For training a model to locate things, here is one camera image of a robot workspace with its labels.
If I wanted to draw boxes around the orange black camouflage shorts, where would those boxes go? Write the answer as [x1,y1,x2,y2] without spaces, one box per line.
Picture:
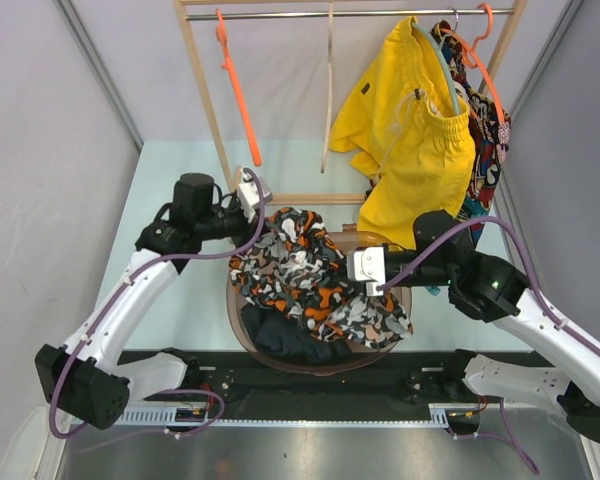
[229,208,413,350]

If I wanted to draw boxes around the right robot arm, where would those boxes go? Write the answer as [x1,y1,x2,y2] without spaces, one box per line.
[346,210,600,444]

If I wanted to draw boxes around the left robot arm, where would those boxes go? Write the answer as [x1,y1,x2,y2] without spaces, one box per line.
[34,167,272,439]

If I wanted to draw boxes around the dark navy shorts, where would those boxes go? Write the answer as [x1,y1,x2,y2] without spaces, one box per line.
[240,305,353,365]

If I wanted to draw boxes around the yellow shorts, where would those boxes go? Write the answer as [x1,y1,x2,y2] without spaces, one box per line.
[329,17,474,249]

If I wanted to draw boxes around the orange hanger left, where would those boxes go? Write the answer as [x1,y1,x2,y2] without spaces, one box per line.
[215,9,262,167]

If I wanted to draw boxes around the orange hanger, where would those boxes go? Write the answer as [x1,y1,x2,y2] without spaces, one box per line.
[439,3,505,124]
[215,9,262,167]

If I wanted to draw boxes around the colourful patterned shorts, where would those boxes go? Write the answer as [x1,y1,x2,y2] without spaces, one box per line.
[430,20,512,221]

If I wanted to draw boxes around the beige wooden hanger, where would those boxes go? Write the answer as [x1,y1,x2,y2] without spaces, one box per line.
[320,1,335,174]

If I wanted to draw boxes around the orange hanger right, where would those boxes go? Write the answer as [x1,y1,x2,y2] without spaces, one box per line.
[439,3,505,124]

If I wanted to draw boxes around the teal hanger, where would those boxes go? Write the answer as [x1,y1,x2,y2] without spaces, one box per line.
[412,22,461,116]

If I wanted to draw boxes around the metal hanging rod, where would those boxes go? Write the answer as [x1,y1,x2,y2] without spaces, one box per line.
[185,7,515,22]

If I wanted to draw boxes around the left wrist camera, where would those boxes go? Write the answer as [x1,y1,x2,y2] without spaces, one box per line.
[236,167,260,222]

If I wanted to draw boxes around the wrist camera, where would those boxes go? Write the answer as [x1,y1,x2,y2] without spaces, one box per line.
[236,167,260,222]
[346,246,386,297]

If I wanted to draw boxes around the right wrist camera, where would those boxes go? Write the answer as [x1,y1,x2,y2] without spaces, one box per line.
[346,246,386,297]

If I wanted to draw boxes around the white cable duct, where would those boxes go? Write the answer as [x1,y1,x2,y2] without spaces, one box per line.
[72,404,481,429]

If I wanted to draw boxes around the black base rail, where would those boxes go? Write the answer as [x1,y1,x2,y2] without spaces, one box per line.
[119,349,566,421]

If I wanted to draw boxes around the wooden clothes rack frame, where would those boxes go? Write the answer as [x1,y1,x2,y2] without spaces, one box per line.
[173,1,527,188]

